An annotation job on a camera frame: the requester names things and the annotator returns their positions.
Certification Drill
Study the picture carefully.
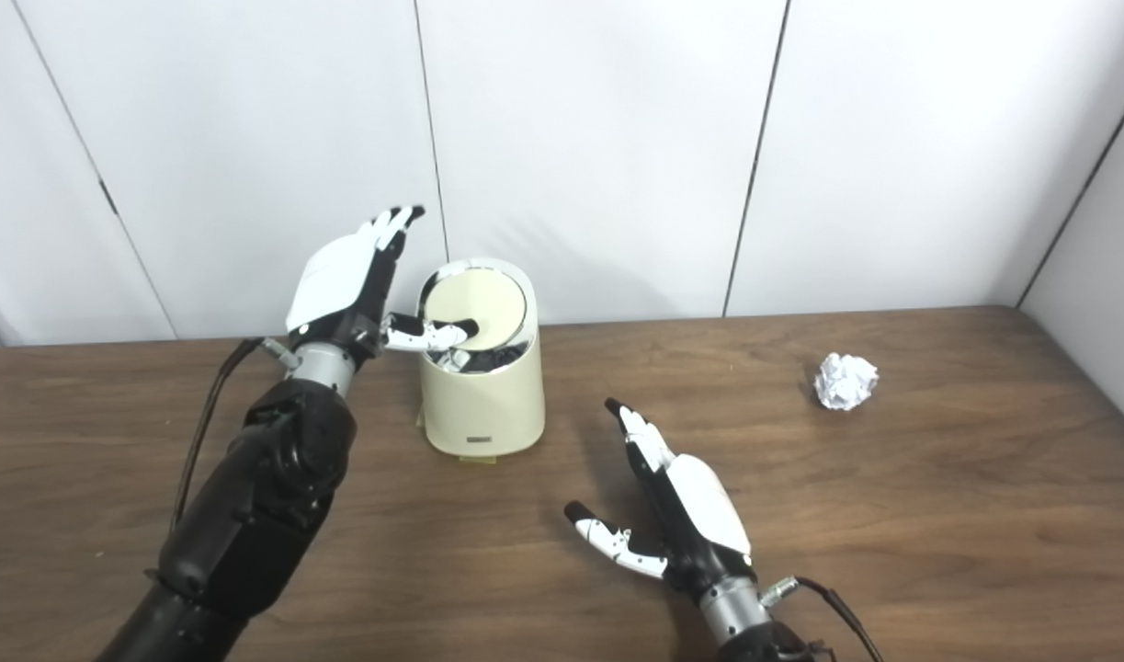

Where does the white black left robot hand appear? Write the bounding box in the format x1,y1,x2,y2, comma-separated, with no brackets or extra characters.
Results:
286,205,481,361

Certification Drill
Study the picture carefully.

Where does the cream-colored desktop bin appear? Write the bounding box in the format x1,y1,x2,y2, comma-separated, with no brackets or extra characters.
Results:
416,258,546,457

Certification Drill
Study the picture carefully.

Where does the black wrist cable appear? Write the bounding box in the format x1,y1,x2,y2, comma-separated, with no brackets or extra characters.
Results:
759,576,884,662
171,337,301,534

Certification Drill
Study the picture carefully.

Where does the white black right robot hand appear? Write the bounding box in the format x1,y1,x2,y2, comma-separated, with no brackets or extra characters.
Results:
564,397,757,603

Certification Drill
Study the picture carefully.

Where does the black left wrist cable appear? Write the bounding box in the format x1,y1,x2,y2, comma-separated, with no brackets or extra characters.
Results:
171,337,301,534

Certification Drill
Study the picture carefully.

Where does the round cream bin lid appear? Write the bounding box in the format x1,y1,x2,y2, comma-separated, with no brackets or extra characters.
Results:
426,269,528,350

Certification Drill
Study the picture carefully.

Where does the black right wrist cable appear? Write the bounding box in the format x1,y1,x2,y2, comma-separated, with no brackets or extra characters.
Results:
759,576,884,662

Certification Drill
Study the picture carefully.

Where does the white paper ball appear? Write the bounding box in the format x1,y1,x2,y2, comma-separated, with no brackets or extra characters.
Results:
813,353,880,411

